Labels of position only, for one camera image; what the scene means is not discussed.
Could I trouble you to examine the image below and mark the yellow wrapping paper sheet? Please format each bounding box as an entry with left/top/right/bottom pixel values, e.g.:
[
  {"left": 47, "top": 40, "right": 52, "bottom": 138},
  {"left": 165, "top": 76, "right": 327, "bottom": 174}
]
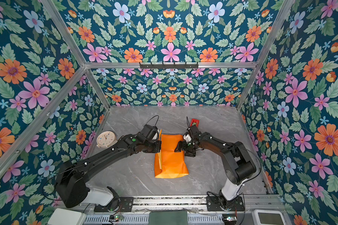
[{"left": 154, "top": 134, "right": 189, "bottom": 179}]

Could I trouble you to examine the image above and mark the round white analog clock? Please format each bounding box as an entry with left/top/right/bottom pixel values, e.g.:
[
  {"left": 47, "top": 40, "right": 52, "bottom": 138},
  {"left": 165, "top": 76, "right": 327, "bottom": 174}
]
[{"left": 96, "top": 131, "right": 117, "bottom": 149}]

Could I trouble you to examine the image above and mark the white device bottom right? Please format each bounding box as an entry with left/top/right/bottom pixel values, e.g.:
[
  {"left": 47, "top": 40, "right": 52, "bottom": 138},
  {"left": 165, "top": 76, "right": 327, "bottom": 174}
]
[{"left": 252, "top": 209, "right": 291, "bottom": 225}]

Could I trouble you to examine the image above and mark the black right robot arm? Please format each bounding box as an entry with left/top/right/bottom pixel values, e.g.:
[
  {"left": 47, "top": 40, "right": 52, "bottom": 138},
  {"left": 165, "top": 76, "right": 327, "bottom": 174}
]
[{"left": 175, "top": 126, "right": 257, "bottom": 202}]

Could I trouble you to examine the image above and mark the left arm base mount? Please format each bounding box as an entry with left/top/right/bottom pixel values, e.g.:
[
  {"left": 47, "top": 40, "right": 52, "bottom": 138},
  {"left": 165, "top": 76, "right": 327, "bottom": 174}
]
[{"left": 94, "top": 197, "right": 134, "bottom": 213}]

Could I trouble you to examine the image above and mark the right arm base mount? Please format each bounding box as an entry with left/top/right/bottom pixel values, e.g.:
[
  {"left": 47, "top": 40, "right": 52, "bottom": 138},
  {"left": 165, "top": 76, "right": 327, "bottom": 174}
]
[{"left": 206, "top": 192, "right": 245, "bottom": 212}]

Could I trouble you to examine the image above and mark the red tape dispenser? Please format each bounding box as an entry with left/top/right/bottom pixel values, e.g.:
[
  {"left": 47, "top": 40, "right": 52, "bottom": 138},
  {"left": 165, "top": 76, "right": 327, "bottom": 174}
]
[{"left": 190, "top": 119, "right": 200, "bottom": 127}]

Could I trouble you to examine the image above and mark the white box bottom left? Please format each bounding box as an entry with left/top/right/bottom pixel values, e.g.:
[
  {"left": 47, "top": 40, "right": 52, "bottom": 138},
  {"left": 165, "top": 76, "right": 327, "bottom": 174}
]
[{"left": 47, "top": 209, "right": 87, "bottom": 225}]

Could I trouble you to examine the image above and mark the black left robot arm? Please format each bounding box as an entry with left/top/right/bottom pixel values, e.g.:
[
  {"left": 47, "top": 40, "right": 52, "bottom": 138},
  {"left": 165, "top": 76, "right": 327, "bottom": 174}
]
[{"left": 55, "top": 125, "right": 162, "bottom": 210}]

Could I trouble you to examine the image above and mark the green centre box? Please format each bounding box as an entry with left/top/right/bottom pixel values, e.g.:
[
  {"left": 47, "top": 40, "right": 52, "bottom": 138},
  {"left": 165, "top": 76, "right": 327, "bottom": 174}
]
[{"left": 148, "top": 211, "right": 188, "bottom": 225}]

